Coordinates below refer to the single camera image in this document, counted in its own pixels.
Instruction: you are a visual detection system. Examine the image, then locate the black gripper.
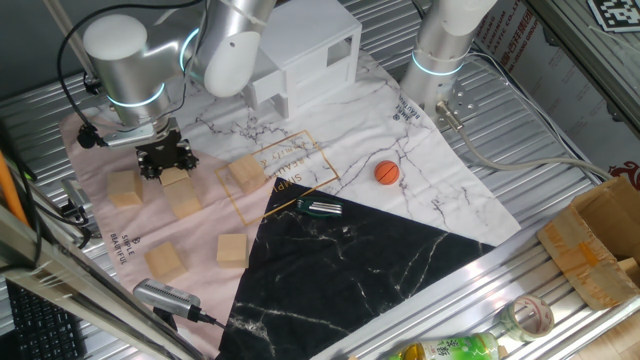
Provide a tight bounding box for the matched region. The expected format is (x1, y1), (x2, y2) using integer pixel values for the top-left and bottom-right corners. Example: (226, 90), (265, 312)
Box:
(135, 122), (200, 182)

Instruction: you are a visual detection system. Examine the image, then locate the plain wooden cube block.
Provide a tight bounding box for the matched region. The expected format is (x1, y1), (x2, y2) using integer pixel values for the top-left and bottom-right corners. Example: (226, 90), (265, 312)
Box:
(163, 178), (204, 220)
(215, 232), (250, 270)
(143, 241), (189, 285)
(106, 169), (145, 209)
(159, 166), (191, 188)
(227, 153), (268, 195)

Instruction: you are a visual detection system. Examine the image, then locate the small gray clamped device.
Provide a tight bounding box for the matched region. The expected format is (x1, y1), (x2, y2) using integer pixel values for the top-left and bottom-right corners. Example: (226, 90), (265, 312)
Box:
(60, 178), (95, 224)

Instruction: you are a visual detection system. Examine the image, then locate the green holder with silver bits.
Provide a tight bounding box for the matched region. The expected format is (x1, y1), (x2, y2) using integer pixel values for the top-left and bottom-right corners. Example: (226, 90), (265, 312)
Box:
(294, 197), (345, 218)

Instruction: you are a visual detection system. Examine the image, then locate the orange pole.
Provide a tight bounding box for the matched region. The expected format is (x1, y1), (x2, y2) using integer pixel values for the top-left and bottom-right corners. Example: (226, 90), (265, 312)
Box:
(0, 149), (30, 226)

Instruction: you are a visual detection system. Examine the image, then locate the white plastic drawer cabinet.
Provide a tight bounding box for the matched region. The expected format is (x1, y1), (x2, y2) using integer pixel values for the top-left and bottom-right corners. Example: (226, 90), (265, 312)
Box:
(242, 0), (363, 120)

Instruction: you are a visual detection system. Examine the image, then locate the marble pink black cloth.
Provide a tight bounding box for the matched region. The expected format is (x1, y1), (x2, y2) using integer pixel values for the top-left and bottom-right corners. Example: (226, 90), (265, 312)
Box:
(58, 47), (522, 360)

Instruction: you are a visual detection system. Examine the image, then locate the black keyboard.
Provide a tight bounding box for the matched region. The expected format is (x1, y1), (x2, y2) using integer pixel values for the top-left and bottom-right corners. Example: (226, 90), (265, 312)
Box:
(4, 279), (89, 360)

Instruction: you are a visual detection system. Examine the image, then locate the small orange basketball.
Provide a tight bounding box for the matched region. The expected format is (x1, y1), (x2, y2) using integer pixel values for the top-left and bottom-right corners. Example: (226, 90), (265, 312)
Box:
(374, 159), (401, 187)

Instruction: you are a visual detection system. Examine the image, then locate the green tea bottle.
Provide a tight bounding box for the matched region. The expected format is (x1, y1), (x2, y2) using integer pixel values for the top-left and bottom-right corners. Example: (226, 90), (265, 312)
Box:
(387, 332), (501, 360)

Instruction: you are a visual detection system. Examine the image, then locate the clear tape roll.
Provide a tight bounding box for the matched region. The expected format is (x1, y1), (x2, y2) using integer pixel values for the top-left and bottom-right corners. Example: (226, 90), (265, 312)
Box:
(499, 293), (556, 344)

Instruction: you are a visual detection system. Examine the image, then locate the white sheet with red print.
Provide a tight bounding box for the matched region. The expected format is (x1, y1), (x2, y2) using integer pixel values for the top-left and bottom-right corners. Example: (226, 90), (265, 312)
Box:
(472, 0), (640, 179)

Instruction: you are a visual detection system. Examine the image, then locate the brown cardboard box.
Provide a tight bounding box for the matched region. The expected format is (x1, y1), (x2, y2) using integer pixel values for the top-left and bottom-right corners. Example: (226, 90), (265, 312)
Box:
(535, 175), (640, 311)

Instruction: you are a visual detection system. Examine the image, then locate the black white marker board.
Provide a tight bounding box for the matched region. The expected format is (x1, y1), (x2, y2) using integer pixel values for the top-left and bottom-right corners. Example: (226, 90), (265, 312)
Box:
(587, 0), (640, 34)

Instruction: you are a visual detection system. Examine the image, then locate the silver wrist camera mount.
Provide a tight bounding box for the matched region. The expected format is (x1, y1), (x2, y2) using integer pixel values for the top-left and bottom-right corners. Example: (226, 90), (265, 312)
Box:
(99, 122), (157, 150)

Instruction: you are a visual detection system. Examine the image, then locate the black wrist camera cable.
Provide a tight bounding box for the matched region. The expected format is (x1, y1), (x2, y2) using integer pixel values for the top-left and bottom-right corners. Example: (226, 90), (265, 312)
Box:
(56, 0), (204, 150)

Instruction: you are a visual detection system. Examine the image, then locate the silver depth camera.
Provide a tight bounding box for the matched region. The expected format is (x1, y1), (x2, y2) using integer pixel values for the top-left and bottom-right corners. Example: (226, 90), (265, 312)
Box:
(132, 278), (202, 321)

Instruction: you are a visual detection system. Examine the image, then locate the aluminium frame post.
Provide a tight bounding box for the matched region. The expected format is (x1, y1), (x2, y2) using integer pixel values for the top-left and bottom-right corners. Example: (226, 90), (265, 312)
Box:
(0, 204), (206, 360)

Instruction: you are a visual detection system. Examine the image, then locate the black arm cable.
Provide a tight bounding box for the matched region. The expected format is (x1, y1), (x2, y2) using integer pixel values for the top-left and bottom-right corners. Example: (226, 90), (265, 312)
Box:
(408, 0), (426, 31)

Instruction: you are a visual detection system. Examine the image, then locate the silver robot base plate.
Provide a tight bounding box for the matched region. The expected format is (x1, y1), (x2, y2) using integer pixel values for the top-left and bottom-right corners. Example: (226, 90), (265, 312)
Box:
(424, 82), (480, 126)

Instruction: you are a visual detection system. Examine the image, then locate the gray robot cable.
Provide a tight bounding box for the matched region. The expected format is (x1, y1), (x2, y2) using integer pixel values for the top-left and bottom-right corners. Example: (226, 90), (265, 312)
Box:
(434, 99), (614, 182)

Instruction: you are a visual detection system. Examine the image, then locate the white cable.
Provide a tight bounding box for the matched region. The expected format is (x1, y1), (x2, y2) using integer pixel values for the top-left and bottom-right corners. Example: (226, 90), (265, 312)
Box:
(467, 53), (604, 177)

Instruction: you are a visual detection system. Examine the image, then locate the aluminium frame beam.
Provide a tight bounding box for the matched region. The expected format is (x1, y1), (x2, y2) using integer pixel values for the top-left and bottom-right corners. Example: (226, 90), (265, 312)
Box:
(524, 0), (640, 134)

